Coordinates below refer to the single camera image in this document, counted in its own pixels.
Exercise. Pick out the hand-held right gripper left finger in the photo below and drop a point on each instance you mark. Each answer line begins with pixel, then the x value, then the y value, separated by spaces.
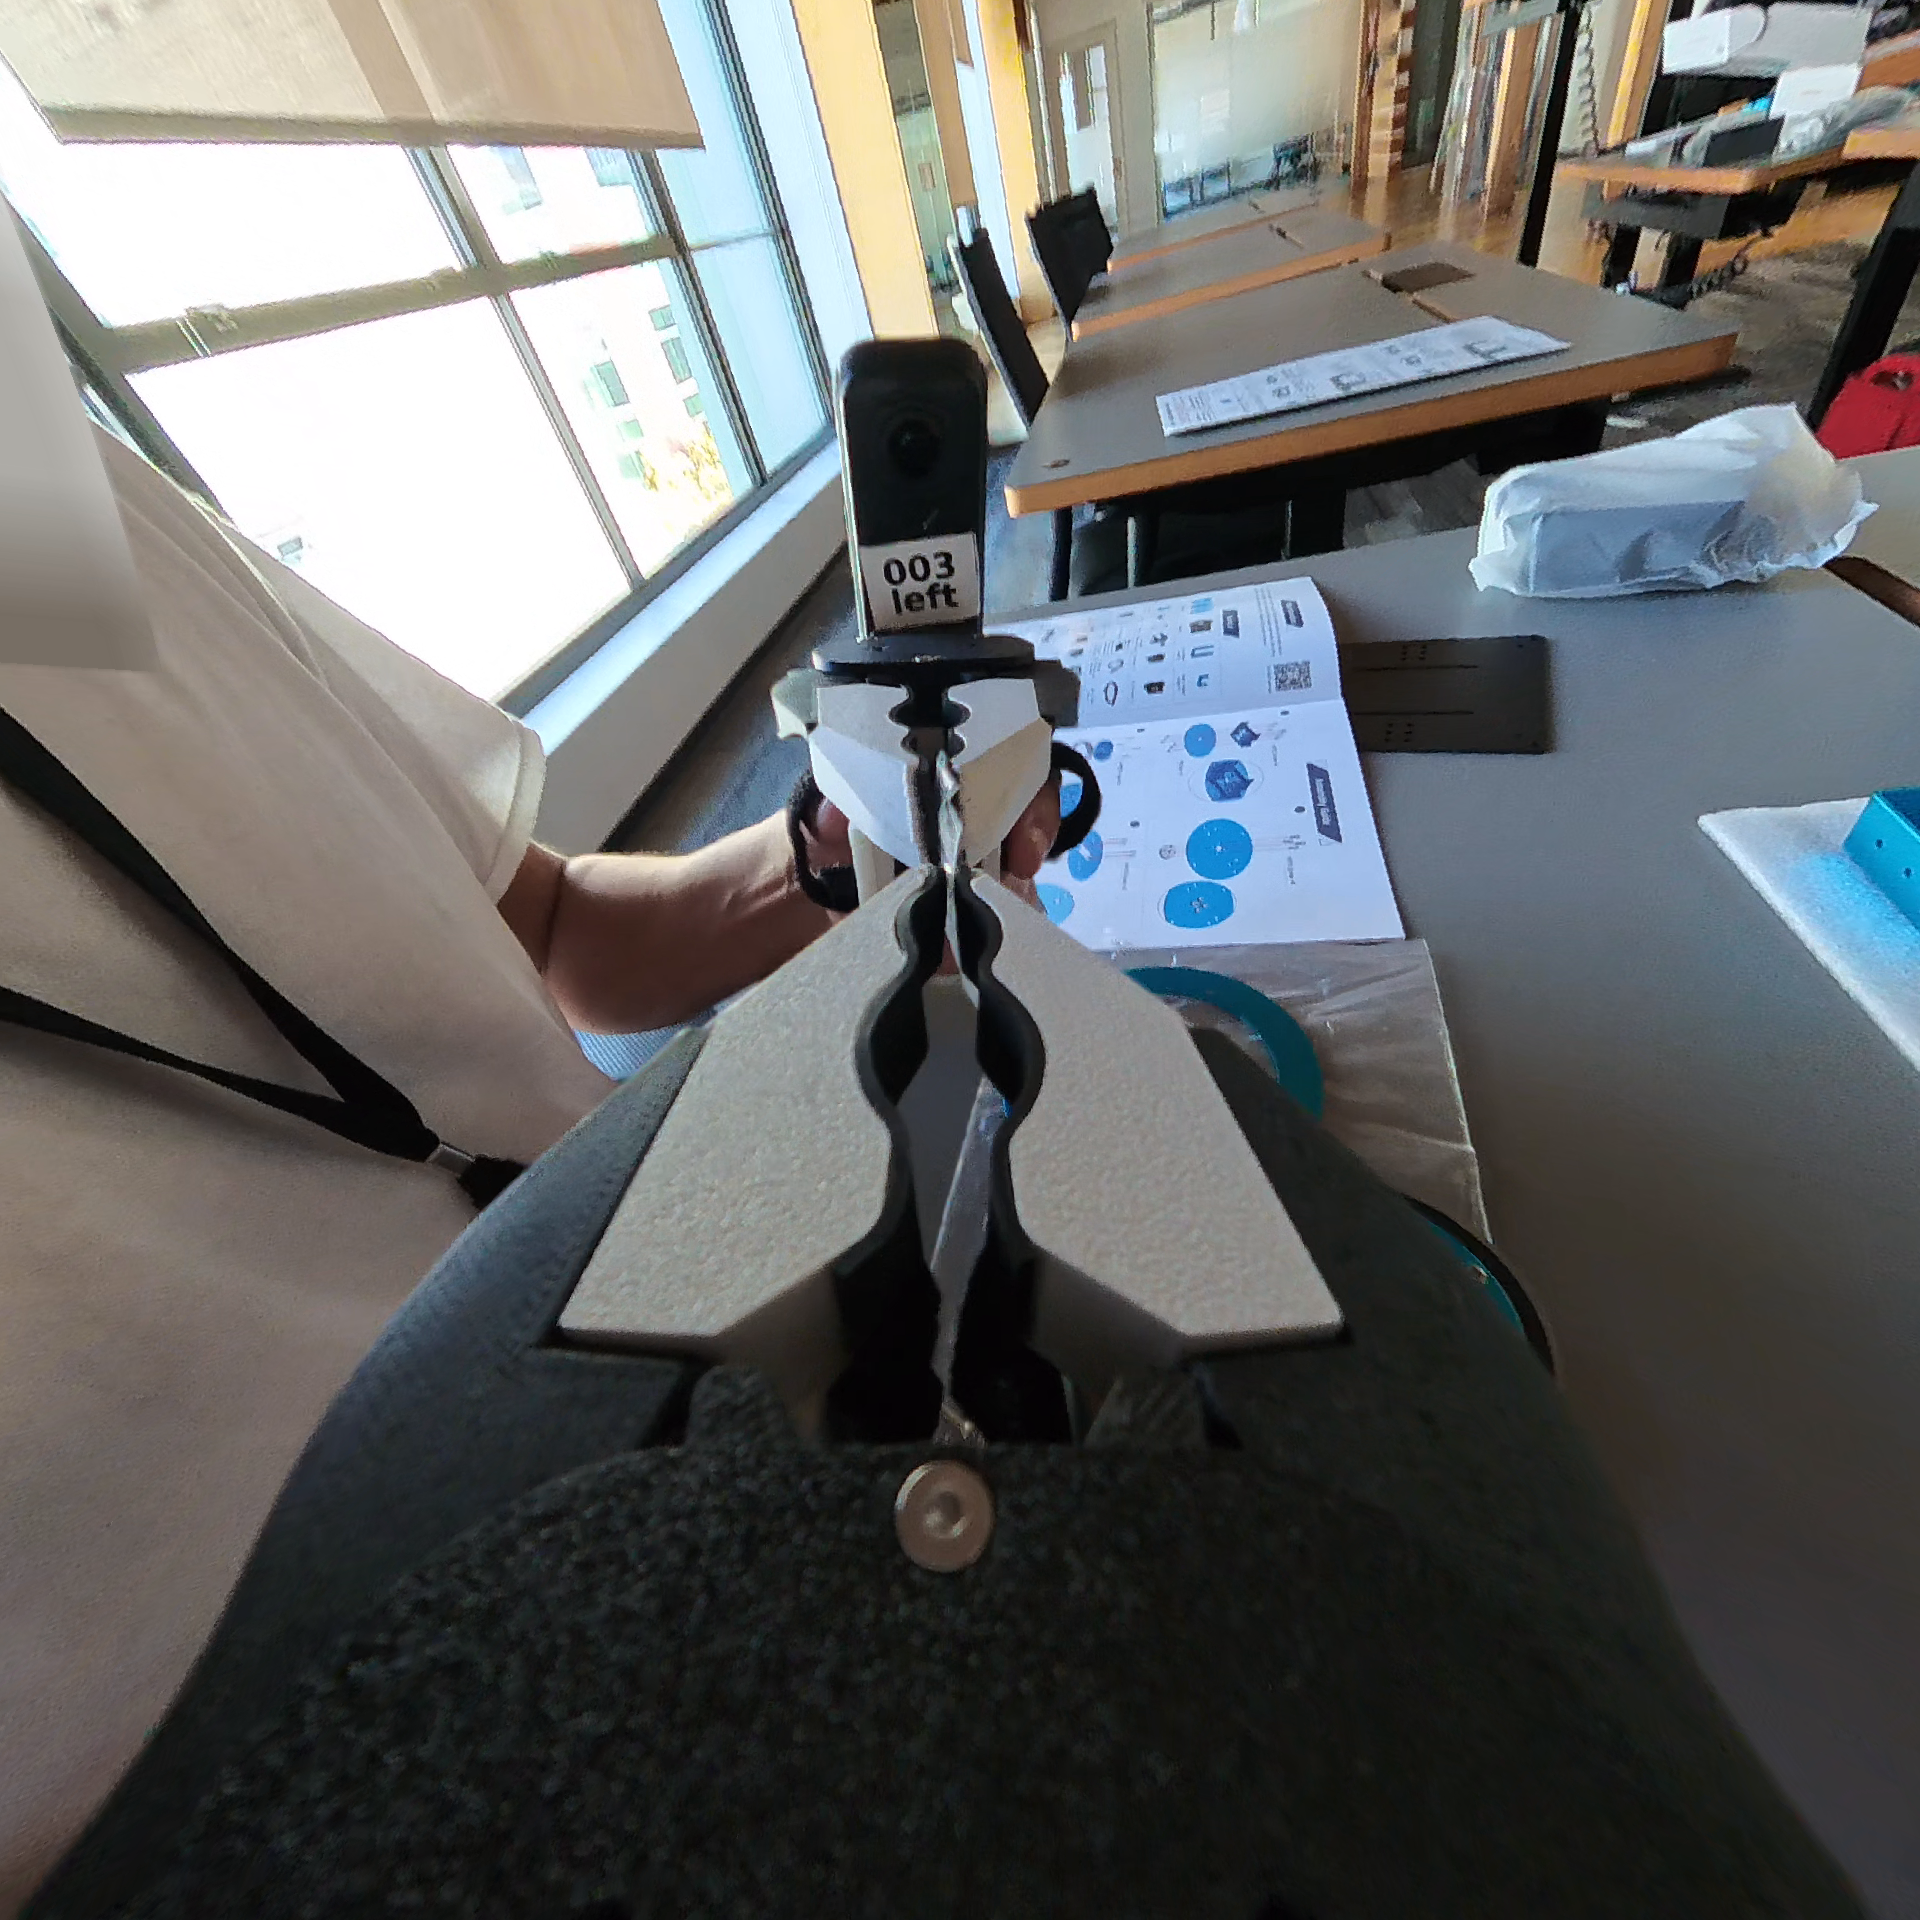
pixel 749 1172

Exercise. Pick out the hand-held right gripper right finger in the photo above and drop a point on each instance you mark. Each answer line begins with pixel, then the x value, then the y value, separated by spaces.
pixel 1154 1172

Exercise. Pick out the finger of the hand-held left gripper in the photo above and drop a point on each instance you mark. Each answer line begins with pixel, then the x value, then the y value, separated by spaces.
pixel 997 758
pixel 858 750

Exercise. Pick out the person's left forearm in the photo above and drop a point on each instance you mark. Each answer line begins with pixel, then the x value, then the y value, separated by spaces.
pixel 616 939

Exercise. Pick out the person's left hand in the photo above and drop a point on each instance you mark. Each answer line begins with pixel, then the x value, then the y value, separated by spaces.
pixel 763 916

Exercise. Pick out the black office chair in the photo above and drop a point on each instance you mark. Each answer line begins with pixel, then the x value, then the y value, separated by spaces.
pixel 997 330
pixel 1068 247

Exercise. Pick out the large clear plastic sheet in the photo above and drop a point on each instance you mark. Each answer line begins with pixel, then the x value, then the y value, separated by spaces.
pixel 1394 1050

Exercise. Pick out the assembly guide booklet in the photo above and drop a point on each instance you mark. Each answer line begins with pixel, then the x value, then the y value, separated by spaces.
pixel 1276 780

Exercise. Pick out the round bearing disc assembly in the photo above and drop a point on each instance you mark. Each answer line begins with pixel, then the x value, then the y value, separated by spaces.
pixel 1499 1277

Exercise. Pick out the wood-edged grey table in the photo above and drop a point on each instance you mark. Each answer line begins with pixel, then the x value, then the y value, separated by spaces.
pixel 1276 347
pixel 1231 255

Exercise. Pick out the printed paper sheet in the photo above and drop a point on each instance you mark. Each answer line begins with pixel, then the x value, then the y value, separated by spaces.
pixel 1348 377

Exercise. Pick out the black metal plate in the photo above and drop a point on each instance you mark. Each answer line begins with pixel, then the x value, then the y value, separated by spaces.
pixel 1471 699

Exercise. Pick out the large window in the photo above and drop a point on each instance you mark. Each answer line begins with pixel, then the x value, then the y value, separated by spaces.
pixel 376 451

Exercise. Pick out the person's beige shirt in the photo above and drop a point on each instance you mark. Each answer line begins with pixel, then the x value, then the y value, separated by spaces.
pixel 224 1319

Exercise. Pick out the beige roller blind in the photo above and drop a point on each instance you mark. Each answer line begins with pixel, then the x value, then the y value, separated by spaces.
pixel 376 68

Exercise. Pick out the white foam sheet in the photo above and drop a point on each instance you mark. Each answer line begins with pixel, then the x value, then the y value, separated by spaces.
pixel 1792 902

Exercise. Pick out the white plastic wrapped package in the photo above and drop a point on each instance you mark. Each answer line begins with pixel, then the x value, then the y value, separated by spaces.
pixel 1651 517

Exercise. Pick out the wooden workbench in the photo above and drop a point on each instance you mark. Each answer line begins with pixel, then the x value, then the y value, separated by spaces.
pixel 1723 173

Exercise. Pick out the red bag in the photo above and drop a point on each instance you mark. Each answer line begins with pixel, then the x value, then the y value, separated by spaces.
pixel 1874 405

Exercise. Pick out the white cardboard box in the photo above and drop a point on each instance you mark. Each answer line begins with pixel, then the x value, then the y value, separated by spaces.
pixel 1762 37

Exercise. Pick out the blue U-shaped metal bracket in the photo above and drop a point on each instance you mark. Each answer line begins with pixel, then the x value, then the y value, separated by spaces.
pixel 1890 850

